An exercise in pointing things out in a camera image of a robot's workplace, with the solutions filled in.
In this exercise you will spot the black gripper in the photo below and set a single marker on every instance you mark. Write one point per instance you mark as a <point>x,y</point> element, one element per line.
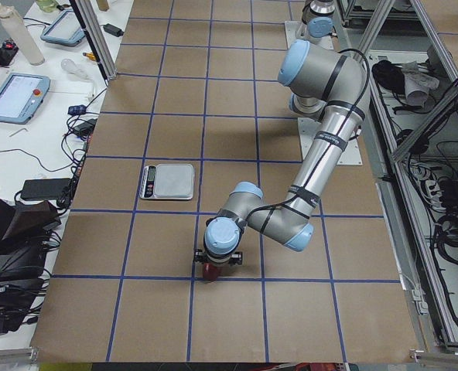
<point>199,256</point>

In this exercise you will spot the red yellow mango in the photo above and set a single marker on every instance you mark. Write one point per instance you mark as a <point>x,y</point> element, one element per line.
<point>211,272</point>

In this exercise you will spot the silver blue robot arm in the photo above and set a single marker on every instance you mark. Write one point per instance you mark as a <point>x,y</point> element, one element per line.
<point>286,222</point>

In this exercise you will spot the silver digital kitchen scale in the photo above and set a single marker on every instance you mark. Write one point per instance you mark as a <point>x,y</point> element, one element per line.
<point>167,182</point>

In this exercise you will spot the black flat power brick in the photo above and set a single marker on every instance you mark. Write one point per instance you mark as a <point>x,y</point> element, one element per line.
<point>44,189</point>

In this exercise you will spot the small blue box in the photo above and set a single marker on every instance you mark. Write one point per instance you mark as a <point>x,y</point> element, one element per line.
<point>76,110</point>

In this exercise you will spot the grey cloth bundle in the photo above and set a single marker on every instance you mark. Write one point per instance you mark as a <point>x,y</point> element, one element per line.
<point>417,84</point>

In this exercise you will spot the clear light bulb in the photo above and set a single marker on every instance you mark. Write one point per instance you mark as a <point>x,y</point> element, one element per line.
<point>71,67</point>

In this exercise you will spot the black power adapter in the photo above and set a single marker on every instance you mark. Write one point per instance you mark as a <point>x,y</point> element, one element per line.
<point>113,30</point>

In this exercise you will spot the blue teach pendant near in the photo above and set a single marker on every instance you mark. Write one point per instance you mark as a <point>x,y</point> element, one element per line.
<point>20,97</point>

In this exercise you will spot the blue teach pendant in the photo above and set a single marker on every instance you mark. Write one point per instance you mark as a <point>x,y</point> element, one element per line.
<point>20,97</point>
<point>65,30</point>

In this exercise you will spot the blue teach pendant far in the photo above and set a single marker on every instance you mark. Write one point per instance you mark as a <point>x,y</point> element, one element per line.
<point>65,30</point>

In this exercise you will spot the cardboard tube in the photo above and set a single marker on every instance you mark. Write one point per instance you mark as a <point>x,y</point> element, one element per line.
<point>13,24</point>

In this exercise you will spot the aluminium frame post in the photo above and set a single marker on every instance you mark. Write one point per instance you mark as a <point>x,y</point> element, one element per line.
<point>89,24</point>

